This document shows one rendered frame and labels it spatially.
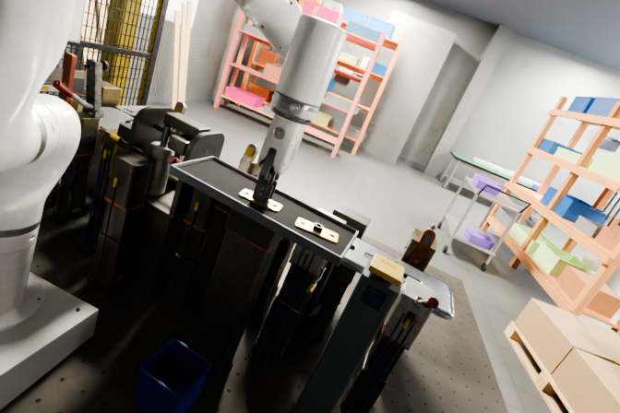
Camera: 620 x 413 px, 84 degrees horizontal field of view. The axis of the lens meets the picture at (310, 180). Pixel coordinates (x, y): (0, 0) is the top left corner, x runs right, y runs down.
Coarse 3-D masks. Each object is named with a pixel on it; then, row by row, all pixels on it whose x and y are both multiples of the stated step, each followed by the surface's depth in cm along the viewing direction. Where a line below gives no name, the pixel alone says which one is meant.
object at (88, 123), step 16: (80, 112) 104; (96, 128) 106; (80, 144) 103; (80, 160) 107; (64, 176) 106; (80, 176) 109; (64, 192) 109; (80, 192) 111; (64, 208) 110; (80, 208) 114
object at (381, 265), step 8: (376, 256) 64; (376, 264) 61; (384, 264) 62; (392, 264) 64; (376, 272) 60; (384, 272) 60; (392, 272) 61; (400, 272) 62; (392, 280) 59; (400, 280) 59
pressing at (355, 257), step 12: (108, 108) 131; (108, 120) 120; (120, 120) 124; (360, 240) 107; (348, 252) 97; (360, 252) 99; (372, 252) 102; (384, 252) 105; (348, 264) 91; (360, 264) 93; (408, 264) 104; (420, 276) 99; (432, 288) 96; (444, 288) 98; (444, 300) 92; (444, 312) 86
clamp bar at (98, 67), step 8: (88, 64) 97; (96, 64) 98; (104, 64) 101; (88, 72) 99; (96, 72) 99; (88, 80) 101; (96, 80) 100; (88, 88) 102; (96, 88) 101; (88, 96) 103; (96, 96) 102; (96, 104) 103; (88, 112) 105
